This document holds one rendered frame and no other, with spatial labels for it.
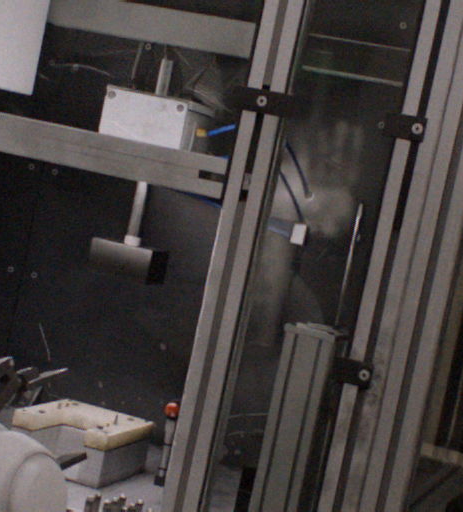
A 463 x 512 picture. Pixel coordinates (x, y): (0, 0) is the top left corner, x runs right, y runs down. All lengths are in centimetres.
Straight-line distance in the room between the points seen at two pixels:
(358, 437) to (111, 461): 37
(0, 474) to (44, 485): 4
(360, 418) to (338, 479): 7
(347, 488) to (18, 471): 57
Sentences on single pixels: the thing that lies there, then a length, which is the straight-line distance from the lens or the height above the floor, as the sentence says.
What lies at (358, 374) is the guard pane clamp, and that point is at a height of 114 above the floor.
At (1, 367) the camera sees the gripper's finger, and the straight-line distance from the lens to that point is 130.
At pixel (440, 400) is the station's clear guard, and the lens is 143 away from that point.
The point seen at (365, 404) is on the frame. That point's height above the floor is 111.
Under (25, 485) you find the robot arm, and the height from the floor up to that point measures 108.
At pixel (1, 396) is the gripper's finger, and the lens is 129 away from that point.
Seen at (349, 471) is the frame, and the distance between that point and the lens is 144.
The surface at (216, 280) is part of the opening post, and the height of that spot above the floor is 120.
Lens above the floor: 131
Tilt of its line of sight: 3 degrees down
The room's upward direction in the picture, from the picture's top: 12 degrees clockwise
